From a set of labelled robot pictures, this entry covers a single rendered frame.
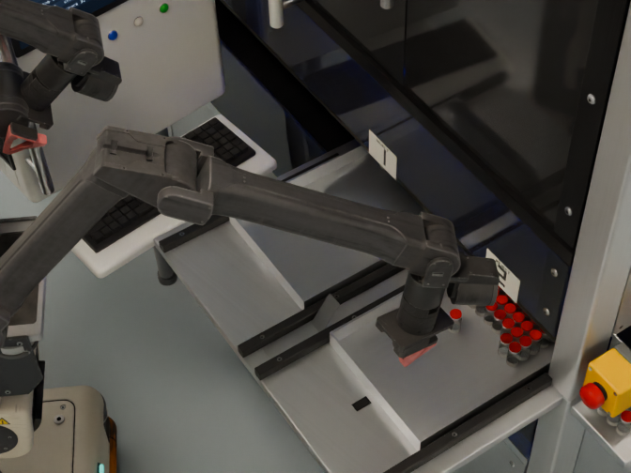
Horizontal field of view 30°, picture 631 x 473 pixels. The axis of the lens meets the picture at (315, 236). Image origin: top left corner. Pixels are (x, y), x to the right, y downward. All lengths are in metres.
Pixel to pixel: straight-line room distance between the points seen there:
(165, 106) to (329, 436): 0.87
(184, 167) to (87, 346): 1.76
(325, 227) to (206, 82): 1.03
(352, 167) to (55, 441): 0.93
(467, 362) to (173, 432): 1.16
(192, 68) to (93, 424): 0.84
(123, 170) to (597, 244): 0.68
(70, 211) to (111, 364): 1.65
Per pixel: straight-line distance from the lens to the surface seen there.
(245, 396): 3.05
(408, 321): 1.71
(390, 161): 2.13
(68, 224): 1.55
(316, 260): 2.16
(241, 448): 2.97
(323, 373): 2.02
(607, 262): 1.72
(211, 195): 1.48
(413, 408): 1.98
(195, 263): 2.18
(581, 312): 1.83
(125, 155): 1.47
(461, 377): 2.02
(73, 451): 2.71
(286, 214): 1.52
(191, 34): 2.43
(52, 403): 2.78
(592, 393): 1.87
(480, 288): 1.68
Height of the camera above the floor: 2.56
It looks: 50 degrees down
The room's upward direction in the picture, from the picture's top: 3 degrees counter-clockwise
